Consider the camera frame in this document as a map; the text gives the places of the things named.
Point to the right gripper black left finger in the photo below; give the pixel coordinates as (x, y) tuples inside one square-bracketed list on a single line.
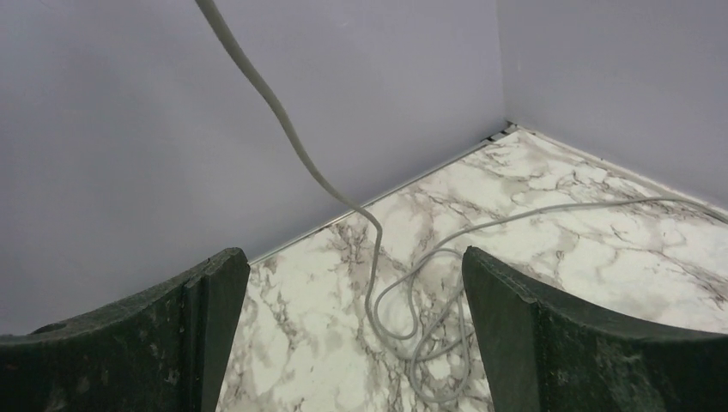
[(163, 349)]

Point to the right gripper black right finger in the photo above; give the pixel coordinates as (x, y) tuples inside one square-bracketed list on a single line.
[(546, 350)]

